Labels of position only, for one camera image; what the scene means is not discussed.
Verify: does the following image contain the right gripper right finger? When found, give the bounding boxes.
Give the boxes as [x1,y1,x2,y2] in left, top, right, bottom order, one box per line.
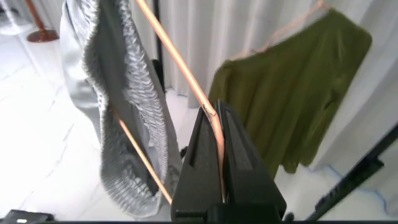
[216,99,287,222]

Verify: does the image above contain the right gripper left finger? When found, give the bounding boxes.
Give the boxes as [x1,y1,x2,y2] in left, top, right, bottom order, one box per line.
[170,107,225,222]

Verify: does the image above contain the green long-sleeved shirt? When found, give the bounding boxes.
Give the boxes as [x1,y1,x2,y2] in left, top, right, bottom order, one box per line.
[207,8,373,180]

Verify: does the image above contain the pale grey shorts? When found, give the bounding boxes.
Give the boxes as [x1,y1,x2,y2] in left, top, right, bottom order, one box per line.
[58,0,184,218]

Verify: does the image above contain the pink clothes hanger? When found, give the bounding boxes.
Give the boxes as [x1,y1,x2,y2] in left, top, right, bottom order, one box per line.
[229,0,330,62]
[110,0,226,205]

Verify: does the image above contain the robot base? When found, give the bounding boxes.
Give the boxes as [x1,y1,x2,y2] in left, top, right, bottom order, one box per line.
[0,208,55,223]

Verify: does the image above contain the black clothes rack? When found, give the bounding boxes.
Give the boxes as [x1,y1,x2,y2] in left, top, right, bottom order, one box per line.
[151,0,398,222]

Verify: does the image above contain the white curtain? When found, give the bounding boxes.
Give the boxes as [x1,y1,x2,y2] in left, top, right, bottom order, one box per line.
[6,0,398,175]

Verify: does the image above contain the brown round stand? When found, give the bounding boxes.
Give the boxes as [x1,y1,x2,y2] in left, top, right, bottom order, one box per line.
[24,0,60,44]

